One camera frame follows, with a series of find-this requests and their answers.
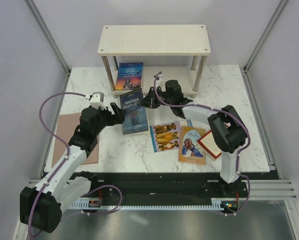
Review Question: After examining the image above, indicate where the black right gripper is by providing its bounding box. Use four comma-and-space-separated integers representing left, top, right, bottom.
137, 87, 173, 110

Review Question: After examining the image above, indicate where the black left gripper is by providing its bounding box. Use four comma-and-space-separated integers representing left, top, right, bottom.
93, 102, 127, 136

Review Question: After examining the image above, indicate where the Nineteen Eighty-Four book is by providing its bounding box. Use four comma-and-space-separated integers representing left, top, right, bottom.
120, 88, 149, 135

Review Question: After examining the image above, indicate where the Jane Eyre book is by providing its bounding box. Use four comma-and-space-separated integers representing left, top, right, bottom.
115, 62, 144, 91

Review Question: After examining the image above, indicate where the red cream cover book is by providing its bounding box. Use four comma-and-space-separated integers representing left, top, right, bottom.
197, 130, 222, 160

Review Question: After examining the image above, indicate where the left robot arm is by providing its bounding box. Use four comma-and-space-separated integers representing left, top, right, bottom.
19, 102, 126, 233

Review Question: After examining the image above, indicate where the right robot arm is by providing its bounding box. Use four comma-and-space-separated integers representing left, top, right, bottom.
140, 80, 251, 197

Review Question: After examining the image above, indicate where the dog picture book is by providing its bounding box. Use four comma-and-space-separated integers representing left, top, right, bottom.
149, 120, 193, 153

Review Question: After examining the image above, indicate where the pink file folder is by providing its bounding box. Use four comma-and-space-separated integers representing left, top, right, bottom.
51, 113, 99, 167

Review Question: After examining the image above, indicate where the white two-tier wooden shelf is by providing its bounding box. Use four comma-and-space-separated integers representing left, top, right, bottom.
97, 24, 211, 98

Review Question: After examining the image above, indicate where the Othello book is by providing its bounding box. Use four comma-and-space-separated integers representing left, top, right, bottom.
178, 126, 206, 166

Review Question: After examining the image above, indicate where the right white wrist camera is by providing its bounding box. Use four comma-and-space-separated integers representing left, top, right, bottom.
154, 74, 164, 88

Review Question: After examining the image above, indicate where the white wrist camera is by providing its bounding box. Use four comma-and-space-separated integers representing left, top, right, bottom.
154, 74, 164, 88
84, 91, 106, 110

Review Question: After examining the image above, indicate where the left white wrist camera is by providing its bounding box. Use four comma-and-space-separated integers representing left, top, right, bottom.
84, 91, 106, 110

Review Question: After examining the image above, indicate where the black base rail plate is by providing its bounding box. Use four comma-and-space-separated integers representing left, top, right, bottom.
87, 172, 248, 207

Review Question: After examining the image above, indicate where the white slotted cable duct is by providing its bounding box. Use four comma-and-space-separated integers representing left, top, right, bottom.
69, 198, 239, 211

